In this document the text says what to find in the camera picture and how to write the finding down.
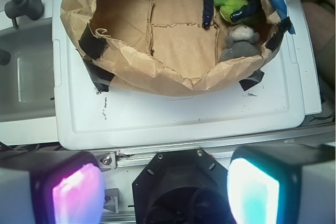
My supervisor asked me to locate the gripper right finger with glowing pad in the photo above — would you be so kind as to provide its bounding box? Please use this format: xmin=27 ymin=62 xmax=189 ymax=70
xmin=227 ymin=144 xmax=335 ymax=223

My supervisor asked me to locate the gray plush animal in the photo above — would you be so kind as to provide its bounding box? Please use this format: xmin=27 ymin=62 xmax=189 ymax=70
xmin=219 ymin=25 xmax=261 ymax=62

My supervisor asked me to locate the white plastic bin lid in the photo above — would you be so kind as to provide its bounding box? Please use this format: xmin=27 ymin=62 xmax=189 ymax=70
xmin=52 ymin=0 xmax=321 ymax=150

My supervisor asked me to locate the green fuzzy plush toy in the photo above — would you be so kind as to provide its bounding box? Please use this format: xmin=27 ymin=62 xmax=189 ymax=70
xmin=214 ymin=0 xmax=261 ymax=26

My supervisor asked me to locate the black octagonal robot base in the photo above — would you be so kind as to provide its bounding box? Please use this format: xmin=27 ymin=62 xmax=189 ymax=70
xmin=132 ymin=149 xmax=236 ymax=223

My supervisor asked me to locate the gray toy sink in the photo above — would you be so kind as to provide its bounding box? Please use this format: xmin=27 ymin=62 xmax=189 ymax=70
xmin=1 ymin=0 xmax=58 ymax=145

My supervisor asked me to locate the blue tape on bag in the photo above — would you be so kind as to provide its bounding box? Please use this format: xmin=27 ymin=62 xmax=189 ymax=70
xmin=270 ymin=0 xmax=296 ymax=35

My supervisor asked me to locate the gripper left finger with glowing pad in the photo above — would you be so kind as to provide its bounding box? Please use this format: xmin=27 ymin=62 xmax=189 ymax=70
xmin=1 ymin=151 xmax=105 ymax=223

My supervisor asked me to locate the dark gray toy faucet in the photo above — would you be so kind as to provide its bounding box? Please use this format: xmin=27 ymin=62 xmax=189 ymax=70
xmin=4 ymin=0 xmax=44 ymax=29

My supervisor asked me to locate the brown paper bag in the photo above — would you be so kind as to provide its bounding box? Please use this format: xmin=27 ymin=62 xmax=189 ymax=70
xmin=60 ymin=0 xmax=282 ymax=97

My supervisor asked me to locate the black tape strip right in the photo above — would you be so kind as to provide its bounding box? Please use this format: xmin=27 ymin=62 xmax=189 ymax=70
xmin=239 ymin=69 xmax=265 ymax=91

